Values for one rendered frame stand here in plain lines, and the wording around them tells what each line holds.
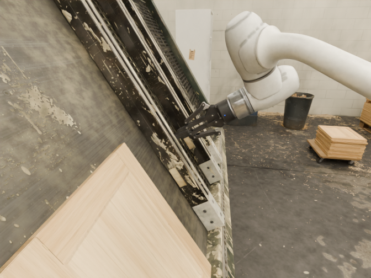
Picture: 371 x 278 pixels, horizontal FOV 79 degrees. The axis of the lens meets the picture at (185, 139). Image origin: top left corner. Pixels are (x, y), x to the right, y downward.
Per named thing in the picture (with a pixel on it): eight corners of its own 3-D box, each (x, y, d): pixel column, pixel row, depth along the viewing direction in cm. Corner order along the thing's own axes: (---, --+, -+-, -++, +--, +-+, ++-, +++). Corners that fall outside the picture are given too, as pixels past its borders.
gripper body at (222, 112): (236, 116, 79) (212, 127, 82) (225, 94, 76) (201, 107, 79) (238, 122, 72) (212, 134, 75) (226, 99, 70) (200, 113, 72)
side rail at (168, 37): (207, 128, 201) (218, 122, 197) (138, 7, 170) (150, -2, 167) (207, 125, 208) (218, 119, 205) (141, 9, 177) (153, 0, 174)
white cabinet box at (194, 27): (206, 129, 437) (211, 9, 357) (176, 128, 446) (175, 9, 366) (208, 119, 492) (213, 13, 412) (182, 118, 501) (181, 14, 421)
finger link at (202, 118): (215, 116, 74) (213, 113, 74) (185, 131, 77) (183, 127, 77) (215, 113, 78) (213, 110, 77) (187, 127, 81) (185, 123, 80)
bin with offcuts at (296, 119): (311, 131, 428) (318, 97, 402) (282, 129, 436) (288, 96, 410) (302, 123, 475) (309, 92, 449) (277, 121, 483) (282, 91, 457)
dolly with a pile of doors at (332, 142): (360, 167, 303) (369, 140, 287) (318, 164, 311) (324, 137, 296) (339, 148, 359) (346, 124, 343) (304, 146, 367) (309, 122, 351)
